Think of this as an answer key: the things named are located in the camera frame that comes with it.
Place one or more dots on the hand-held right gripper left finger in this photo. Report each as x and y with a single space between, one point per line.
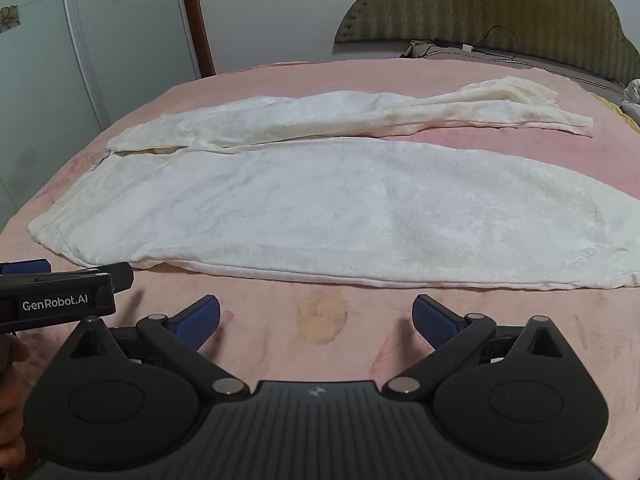
200 317

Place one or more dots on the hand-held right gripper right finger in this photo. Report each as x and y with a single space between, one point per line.
431 317

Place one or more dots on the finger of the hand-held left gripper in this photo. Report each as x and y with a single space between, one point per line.
122 276
25 265

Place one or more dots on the white pants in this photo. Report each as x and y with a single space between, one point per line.
325 210

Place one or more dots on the person's left hand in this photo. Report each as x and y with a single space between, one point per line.
11 425

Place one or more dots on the pink blanket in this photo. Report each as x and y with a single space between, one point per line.
260 320

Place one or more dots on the brown pillow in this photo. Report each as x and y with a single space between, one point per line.
419 50

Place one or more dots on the yellow blanket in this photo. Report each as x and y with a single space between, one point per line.
612 106

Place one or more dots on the folded white quilt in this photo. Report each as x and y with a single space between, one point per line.
633 102

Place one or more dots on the green padded headboard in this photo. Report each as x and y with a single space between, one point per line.
475 5

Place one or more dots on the brown wooden frame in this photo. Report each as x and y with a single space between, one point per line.
199 15

